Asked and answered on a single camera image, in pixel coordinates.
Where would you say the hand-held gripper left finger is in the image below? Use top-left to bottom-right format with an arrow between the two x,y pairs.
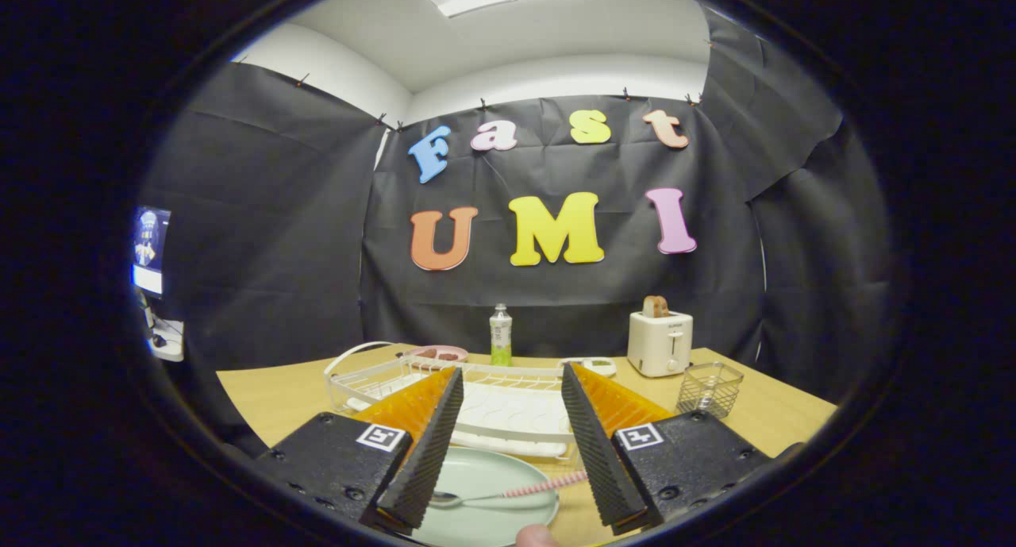
254,366 -> 465,534

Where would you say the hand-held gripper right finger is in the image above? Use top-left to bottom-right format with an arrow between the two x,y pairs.
560,362 -> 783,536

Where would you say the spoon with pink checkered handle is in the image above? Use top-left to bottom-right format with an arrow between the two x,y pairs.
431,471 -> 590,508

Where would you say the pale green plate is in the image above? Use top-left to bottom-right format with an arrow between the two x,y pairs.
397,446 -> 561,547

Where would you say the white wire dish rack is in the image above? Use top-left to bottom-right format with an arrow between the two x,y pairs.
324,341 -> 576,460

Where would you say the metal wire basket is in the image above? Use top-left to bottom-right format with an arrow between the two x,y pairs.
677,362 -> 745,419

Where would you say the white divided tray of beans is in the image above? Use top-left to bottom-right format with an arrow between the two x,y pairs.
558,357 -> 618,378

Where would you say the white toaster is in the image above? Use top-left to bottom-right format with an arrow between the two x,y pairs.
627,310 -> 694,378

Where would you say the green drink bottle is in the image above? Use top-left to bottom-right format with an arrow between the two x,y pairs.
489,304 -> 514,367

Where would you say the white side desk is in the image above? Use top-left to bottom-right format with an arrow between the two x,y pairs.
143,289 -> 185,363

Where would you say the computer monitor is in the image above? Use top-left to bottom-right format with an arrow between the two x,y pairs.
131,206 -> 172,298

